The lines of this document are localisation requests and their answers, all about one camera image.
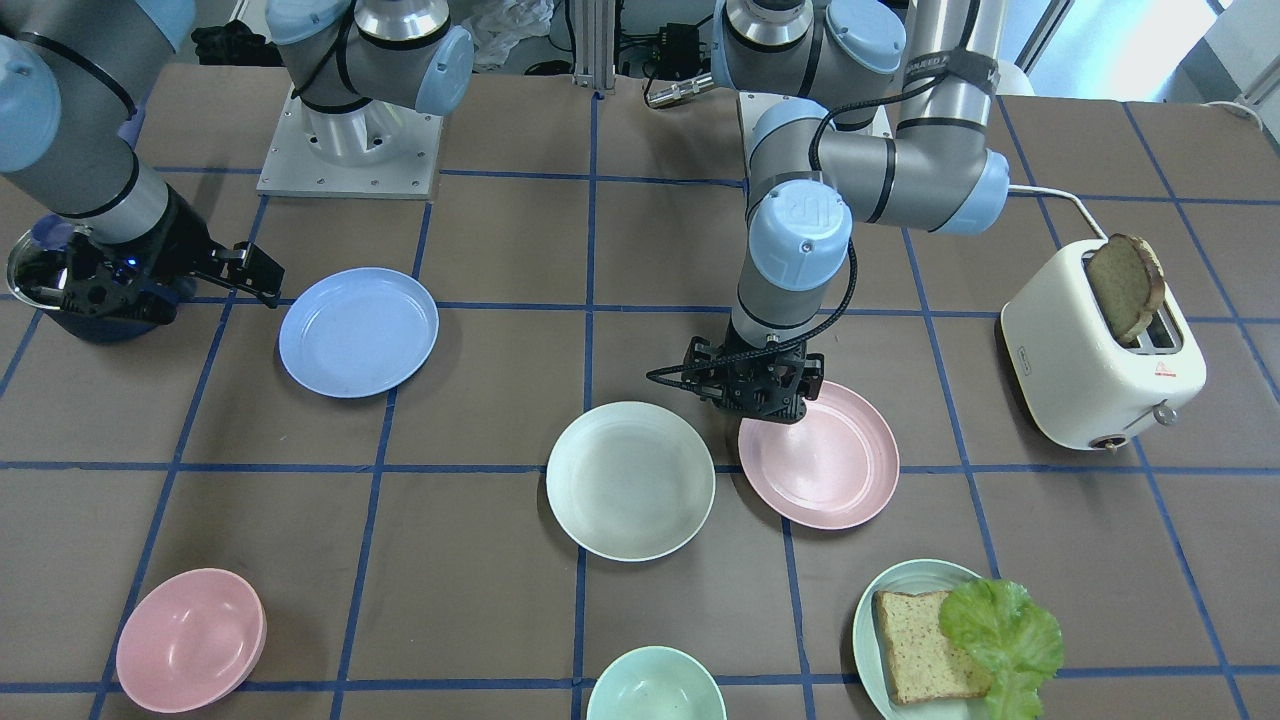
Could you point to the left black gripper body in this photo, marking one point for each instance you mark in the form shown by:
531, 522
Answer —
697, 379

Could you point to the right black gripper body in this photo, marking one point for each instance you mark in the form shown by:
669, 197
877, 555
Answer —
179, 232

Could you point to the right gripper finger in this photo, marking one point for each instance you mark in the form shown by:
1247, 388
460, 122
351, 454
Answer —
245, 267

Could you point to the pink plate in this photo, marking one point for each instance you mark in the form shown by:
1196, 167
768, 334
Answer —
835, 469

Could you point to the blue plate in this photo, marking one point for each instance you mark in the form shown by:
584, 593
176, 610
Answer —
358, 333

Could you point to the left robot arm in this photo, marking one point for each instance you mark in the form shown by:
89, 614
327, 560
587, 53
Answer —
811, 181

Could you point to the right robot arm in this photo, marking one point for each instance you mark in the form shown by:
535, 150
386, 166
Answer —
75, 73

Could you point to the blue saucepan with lid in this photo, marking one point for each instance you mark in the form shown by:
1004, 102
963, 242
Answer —
98, 295

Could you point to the white plate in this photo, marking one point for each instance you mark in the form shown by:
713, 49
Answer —
630, 482

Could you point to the green plate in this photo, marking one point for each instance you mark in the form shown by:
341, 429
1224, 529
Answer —
913, 577

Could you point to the white toaster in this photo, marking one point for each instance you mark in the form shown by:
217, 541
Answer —
1082, 388

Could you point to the green bowl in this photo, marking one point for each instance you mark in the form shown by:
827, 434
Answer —
656, 682

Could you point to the bread slice on plate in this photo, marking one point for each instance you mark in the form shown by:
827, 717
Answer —
923, 664

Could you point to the green lettuce leaf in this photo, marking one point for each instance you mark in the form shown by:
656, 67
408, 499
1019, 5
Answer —
998, 625

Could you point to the pink bowl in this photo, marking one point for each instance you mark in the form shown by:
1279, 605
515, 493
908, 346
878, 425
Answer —
191, 641

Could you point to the toast slice in toaster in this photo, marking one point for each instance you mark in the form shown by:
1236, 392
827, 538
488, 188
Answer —
1128, 283

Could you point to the white chair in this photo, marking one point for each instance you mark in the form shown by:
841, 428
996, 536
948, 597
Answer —
1012, 80

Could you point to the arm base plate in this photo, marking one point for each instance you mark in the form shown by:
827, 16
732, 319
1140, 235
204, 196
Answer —
380, 151
752, 107

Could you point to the aluminium frame post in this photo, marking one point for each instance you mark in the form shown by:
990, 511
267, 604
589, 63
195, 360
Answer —
594, 44

